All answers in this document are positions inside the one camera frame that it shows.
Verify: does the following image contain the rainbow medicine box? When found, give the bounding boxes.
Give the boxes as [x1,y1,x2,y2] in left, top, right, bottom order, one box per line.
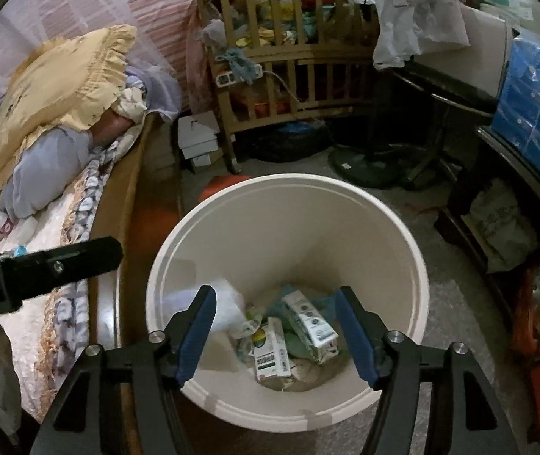
[251,316,291,382]

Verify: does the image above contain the white cardboard boxes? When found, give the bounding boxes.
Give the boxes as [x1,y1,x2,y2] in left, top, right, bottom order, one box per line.
[177,111,222,171]

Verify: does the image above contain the cream plastic trash bucket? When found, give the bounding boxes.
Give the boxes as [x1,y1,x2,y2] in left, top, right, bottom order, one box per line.
[146,174,429,432]

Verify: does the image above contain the blue storage box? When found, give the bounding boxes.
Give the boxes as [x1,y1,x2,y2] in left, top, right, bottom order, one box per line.
[491,35,540,172]

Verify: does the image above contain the white green box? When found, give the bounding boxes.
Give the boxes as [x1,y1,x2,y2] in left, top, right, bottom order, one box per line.
[281,290,339,349]

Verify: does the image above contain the brown white patterned blanket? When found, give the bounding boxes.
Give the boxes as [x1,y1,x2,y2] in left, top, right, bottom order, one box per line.
[38,86,147,391]

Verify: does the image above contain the grey-blue fleece blanket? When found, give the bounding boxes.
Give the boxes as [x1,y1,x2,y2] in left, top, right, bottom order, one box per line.
[0,126,92,221]

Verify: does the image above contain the wooden bed frame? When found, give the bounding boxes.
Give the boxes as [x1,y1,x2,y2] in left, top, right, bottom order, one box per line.
[89,113,182,455]

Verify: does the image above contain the wooden baby crib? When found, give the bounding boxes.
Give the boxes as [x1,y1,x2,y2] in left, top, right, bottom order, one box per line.
[196,0,380,174]

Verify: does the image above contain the yellow ruffled pillow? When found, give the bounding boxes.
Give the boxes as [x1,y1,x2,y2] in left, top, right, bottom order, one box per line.
[0,24,137,191]

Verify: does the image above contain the pink quilted bedspread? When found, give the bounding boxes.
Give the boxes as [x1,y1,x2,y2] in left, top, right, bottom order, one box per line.
[0,189,96,422]

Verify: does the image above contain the green fuzzy sock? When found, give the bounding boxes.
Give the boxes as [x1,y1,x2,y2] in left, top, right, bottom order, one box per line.
[284,331,317,362]

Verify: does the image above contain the white plastic bag pile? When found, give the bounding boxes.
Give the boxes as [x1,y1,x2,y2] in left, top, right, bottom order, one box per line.
[352,0,470,70]

